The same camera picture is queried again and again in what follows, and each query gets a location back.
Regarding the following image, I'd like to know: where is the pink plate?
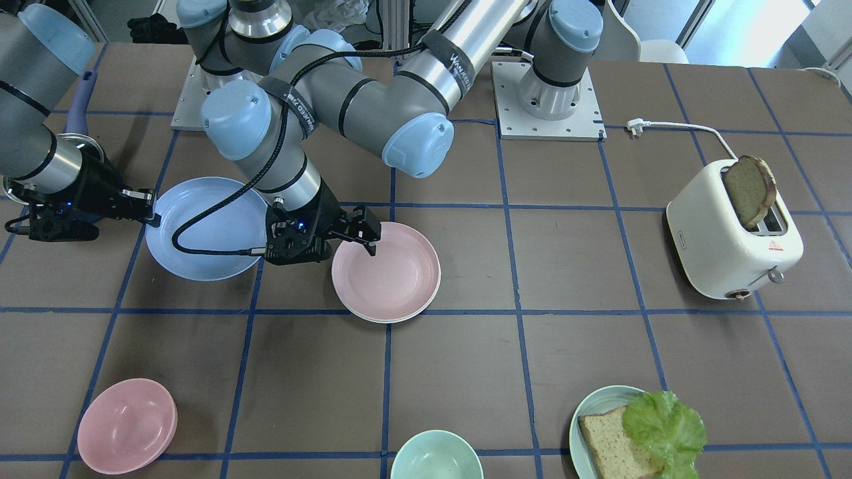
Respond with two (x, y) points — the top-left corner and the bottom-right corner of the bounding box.
(331, 222), (442, 290)

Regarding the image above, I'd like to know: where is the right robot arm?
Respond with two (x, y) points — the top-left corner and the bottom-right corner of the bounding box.
(2, 4), (381, 255)

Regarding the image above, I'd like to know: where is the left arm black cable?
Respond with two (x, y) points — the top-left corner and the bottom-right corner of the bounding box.
(172, 0), (473, 257)

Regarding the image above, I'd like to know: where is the bread slice in toaster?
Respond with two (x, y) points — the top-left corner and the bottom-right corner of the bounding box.
(722, 155), (778, 230)

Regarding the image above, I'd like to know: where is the cream toaster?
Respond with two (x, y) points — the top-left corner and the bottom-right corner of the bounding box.
(664, 158), (804, 300)

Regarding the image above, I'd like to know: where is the cream plate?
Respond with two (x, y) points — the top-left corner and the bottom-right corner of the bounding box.
(335, 281), (441, 324)

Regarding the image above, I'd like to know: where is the white toaster power cord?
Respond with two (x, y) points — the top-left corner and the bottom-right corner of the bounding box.
(626, 118), (740, 160)

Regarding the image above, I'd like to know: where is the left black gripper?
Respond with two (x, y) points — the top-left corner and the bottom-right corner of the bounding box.
(264, 181), (381, 265)

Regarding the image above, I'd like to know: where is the green lettuce leaf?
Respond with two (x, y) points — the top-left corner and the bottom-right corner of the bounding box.
(622, 391), (707, 478)

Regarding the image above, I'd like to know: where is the bread slice on plate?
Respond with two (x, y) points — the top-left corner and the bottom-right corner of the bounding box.
(578, 406), (664, 478)

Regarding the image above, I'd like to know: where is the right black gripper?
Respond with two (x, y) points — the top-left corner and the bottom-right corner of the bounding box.
(4, 151), (161, 242)

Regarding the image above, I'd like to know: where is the green plate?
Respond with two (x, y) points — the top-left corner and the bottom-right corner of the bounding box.
(567, 385), (664, 478)

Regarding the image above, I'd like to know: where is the pink bowl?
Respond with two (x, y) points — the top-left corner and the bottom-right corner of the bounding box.
(77, 378), (178, 475)

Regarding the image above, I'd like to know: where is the dark blue pot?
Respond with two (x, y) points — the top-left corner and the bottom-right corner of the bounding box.
(3, 70), (107, 224)

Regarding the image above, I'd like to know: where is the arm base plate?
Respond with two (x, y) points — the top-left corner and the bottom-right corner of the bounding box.
(492, 61), (606, 142)
(170, 57), (218, 132)

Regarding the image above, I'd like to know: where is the green bowl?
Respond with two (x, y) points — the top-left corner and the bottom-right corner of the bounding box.
(390, 430), (484, 478)

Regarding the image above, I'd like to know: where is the aluminium frame post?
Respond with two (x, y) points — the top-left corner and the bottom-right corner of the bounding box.
(375, 0), (411, 51)

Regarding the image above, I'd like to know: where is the blue plate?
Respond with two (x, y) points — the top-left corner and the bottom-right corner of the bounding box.
(145, 177), (267, 281)

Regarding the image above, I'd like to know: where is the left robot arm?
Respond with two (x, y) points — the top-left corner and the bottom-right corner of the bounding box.
(171, 1), (604, 265)

